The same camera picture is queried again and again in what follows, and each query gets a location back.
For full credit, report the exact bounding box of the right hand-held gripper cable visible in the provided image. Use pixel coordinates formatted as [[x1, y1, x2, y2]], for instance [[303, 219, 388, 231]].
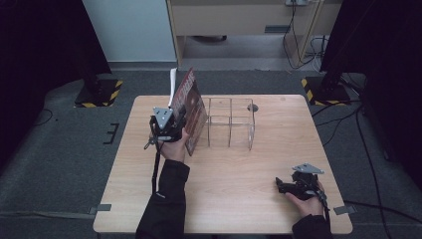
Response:
[[310, 188, 332, 230]]

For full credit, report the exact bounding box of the black curtain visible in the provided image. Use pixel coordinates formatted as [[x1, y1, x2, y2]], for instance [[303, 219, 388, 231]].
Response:
[[319, 0, 422, 192], [0, 0, 112, 168]]

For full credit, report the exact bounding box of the person's left hand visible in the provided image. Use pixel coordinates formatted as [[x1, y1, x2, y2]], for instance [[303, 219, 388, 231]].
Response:
[[158, 127, 191, 164]]

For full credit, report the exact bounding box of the clear acrylic file rack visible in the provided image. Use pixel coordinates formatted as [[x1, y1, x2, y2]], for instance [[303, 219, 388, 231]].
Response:
[[194, 97, 257, 151]]

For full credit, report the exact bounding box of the long black floor cable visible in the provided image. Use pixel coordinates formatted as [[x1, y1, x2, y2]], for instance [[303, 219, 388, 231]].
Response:
[[353, 108, 393, 239]]

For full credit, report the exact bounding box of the black stand with striped base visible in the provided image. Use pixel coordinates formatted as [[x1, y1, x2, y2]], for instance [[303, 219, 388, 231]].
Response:
[[301, 49, 352, 108], [74, 59, 124, 109]]

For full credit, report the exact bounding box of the grey tape piece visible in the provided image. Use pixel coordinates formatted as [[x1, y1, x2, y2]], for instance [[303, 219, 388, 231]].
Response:
[[332, 204, 358, 216], [88, 203, 112, 215]]

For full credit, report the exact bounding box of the white cabinet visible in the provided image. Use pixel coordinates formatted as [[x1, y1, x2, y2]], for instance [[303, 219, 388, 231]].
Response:
[[82, 0, 178, 64]]

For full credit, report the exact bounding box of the red cover magazine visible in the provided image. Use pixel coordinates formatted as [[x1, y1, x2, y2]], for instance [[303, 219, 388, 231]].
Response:
[[168, 67, 209, 156]]

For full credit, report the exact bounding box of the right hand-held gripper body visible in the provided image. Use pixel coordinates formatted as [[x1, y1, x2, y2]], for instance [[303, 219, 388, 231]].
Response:
[[284, 161, 325, 201]]

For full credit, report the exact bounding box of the light wooden desk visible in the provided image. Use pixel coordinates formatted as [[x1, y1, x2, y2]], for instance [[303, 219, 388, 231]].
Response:
[[165, 0, 343, 70]]

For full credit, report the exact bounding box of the black cable from power strip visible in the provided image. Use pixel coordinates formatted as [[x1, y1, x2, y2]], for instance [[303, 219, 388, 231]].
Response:
[[282, 3, 324, 71]]

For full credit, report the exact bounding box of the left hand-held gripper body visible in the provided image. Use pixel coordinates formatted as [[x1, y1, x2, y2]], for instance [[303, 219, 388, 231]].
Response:
[[148, 106, 185, 143]]

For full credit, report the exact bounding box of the person's right hand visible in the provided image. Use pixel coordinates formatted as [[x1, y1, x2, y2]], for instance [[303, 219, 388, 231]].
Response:
[[284, 179, 325, 219]]

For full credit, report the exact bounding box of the thin black floor cable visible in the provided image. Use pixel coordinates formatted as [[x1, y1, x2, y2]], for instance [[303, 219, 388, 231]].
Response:
[[32, 108, 55, 127]]

